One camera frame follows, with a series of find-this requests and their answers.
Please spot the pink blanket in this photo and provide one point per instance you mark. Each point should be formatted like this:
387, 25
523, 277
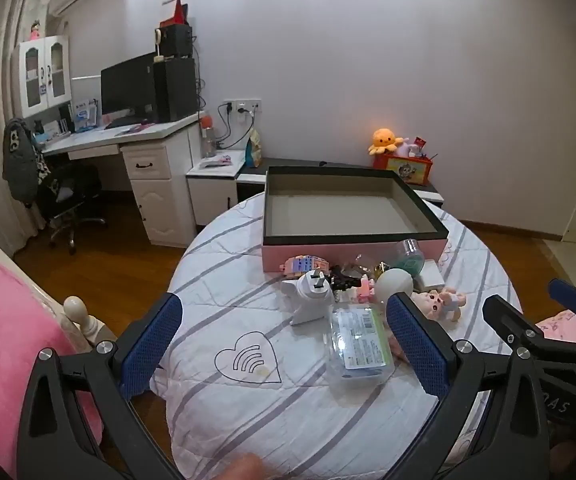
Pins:
26, 327

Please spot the striped white quilt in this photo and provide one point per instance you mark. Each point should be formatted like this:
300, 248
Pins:
238, 378

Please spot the black computer monitor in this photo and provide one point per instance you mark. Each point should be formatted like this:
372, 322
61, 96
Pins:
129, 85

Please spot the clear plastic packaged box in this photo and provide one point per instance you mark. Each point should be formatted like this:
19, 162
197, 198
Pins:
358, 352

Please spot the pink printed pillow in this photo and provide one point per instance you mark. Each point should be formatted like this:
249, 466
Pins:
561, 326

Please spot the orange cap bottle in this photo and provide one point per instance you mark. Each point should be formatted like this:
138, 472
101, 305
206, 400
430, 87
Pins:
208, 142

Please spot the black hair clip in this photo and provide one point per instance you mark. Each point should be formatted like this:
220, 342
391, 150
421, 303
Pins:
340, 281

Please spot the white small box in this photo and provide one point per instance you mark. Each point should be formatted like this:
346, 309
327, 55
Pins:
429, 278

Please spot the blue yellow snack bag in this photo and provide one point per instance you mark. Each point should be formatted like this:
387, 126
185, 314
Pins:
253, 150

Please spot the white desk with drawers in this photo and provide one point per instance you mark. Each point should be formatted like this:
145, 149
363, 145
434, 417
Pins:
157, 159

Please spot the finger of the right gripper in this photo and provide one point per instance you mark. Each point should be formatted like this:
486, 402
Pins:
564, 293
511, 326

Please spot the white bed post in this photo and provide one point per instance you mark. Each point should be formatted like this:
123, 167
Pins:
94, 330

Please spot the white hutch cabinet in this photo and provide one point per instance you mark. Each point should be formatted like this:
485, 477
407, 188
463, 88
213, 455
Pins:
40, 75

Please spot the black jacket on chair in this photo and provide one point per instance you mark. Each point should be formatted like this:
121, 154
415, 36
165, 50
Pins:
23, 166

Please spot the pink black storage box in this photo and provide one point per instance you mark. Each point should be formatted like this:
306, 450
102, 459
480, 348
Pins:
339, 228

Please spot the pink donut brick model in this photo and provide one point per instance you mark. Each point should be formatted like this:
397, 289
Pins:
295, 267

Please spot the white power adapter plug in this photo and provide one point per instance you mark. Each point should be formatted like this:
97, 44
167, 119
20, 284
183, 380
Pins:
310, 297

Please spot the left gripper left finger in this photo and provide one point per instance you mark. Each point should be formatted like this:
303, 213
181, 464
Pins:
55, 440

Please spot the orange octopus plush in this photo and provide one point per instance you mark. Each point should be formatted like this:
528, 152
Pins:
384, 141

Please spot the black speaker box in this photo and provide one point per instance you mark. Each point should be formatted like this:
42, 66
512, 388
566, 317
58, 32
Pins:
176, 41

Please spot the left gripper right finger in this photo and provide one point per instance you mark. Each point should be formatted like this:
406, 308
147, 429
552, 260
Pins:
490, 421

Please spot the white low side cabinet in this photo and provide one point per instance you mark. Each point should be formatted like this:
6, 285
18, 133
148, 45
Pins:
213, 190

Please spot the red cartoon storage box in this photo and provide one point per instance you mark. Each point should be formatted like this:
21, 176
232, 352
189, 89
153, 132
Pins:
412, 170

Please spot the black office chair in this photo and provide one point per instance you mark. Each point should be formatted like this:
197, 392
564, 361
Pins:
69, 198

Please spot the wall power outlet strip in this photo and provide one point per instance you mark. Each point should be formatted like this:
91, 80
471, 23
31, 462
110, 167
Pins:
243, 106

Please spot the black computer tower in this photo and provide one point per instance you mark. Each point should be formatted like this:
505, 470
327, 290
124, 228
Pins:
175, 89

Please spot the pink white brick figure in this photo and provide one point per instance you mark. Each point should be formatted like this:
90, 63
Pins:
366, 290

